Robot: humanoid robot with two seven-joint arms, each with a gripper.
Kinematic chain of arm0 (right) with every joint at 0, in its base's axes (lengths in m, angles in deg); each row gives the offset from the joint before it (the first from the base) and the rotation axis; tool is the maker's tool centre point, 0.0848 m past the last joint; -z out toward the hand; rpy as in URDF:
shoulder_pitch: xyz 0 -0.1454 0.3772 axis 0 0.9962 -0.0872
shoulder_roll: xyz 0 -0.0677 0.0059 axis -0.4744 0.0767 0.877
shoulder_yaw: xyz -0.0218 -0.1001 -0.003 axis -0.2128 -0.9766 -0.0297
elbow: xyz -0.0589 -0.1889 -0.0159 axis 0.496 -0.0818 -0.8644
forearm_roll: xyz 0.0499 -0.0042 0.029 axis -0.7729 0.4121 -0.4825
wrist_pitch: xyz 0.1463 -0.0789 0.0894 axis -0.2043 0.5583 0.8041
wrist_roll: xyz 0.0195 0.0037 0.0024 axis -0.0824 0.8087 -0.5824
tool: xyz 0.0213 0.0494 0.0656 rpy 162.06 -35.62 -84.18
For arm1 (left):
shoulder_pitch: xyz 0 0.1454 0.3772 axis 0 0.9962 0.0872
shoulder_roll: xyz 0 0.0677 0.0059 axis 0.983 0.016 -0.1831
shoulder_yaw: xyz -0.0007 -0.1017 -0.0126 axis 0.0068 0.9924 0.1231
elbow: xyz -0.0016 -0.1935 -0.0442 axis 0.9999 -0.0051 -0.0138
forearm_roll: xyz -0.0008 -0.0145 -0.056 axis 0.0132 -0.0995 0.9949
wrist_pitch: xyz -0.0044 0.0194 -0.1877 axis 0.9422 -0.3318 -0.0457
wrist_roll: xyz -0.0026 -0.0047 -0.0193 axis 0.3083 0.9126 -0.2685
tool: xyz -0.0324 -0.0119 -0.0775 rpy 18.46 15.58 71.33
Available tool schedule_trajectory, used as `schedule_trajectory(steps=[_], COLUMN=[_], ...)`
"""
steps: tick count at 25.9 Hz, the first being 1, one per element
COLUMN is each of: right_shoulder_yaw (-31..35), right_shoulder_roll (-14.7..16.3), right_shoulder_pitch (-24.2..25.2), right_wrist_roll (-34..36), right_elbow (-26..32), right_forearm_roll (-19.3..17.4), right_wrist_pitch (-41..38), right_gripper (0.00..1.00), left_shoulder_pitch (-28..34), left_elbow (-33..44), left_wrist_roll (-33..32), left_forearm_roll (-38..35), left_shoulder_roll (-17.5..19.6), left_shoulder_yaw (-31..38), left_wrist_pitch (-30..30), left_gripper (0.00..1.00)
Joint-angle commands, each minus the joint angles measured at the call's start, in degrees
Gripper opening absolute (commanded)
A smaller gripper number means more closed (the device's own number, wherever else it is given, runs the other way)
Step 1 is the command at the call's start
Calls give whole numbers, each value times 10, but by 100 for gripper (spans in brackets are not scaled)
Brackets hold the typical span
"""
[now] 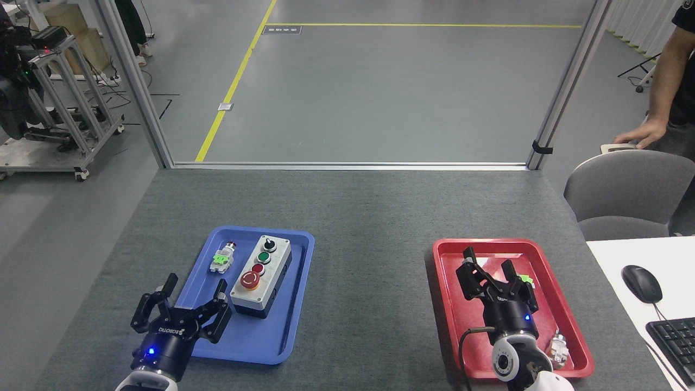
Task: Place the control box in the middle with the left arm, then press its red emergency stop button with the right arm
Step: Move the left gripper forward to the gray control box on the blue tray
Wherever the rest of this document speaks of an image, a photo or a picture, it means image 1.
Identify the person in dark trousers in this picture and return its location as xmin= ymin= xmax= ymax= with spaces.
xmin=114 ymin=0 xmax=154 ymax=67

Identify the red plastic tray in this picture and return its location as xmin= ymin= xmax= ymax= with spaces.
xmin=432 ymin=238 xmax=595 ymax=380

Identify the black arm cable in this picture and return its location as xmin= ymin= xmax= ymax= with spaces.
xmin=459 ymin=326 xmax=496 ymax=391

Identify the grey chair with white legs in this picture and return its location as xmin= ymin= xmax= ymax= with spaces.
xmin=635 ymin=68 xmax=658 ymax=93

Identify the silver aluminium frame post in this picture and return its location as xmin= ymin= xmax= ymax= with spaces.
xmin=95 ymin=0 xmax=174 ymax=169
xmin=526 ymin=0 xmax=614 ymax=171

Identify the black floor cable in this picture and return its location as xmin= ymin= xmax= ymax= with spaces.
xmin=100 ymin=68 xmax=180 ymax=127

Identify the black robot machine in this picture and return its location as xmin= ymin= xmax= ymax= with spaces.
xmin=0 ymin=11 xmax=68 ymax=143

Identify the push button with green block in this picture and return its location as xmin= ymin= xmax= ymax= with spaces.
xmin=209 ymin=242 xmax=238 ymax=274

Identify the silver push button switch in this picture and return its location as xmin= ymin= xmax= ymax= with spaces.
xmin=546 ymin=330 xmax=571 ymax=369

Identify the white curtain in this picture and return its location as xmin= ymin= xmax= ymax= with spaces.
xmin=605 ymin=0 xmax=679 ymax=58

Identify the black keyboard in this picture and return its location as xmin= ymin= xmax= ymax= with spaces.
xmin=646 ymin=318 xmax=695 ymax=387

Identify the silver aluminium frame rail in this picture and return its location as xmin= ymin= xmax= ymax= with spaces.
xmin=173 ymin=161 xmax=530 ymax=172

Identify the aluminium cart on wheels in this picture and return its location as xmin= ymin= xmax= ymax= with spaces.
xmin=0 ymin=35 xmax=125 ymax=182

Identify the blue plastic tray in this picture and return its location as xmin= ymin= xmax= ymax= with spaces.
xmin=160 ymin=225 xmax=315 ymax=365

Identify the black floor stand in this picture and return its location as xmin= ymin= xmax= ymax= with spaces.
xmin=617 ymin=52 xmax=663 ymax=79

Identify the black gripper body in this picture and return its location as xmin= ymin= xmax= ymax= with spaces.
xmin=483 ymin=291 xmax=539 ymax=345
xmin=132 ymin=308 xmax=203 ymax=381

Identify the white desk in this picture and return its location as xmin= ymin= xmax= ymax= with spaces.
xmin=586 ymin=236 xmax=695 ymax=391

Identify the person's right hand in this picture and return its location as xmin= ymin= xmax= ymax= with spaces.
xmin=614 ymin=121 xmax=667 ymax=150

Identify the black computer mouse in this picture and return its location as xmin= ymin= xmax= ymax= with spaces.
xmin=621 ymin=264 xmax=664 ymax=304

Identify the brown cardboard box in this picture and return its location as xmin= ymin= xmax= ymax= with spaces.
xmin=30 ymin=4 xmax=109 ymax=74

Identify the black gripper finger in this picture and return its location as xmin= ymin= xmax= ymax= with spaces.
xmin=130 ymin=273 xmax=179 ymax=333
xmin=455 ymin=247 xmax=503 ymax=300
xmin=501 ymin=260 xmax=539 ymax=314
xmin=190 ymin=279 xmax=233 ymax=344

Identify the grey control box with buttons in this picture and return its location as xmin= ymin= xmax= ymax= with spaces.
xmin=230 ymin=235 xmax=293 ymax=319

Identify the grey padded chair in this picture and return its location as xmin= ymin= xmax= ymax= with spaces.
xmin=563 ymin=149 xmax=695 ymax=242

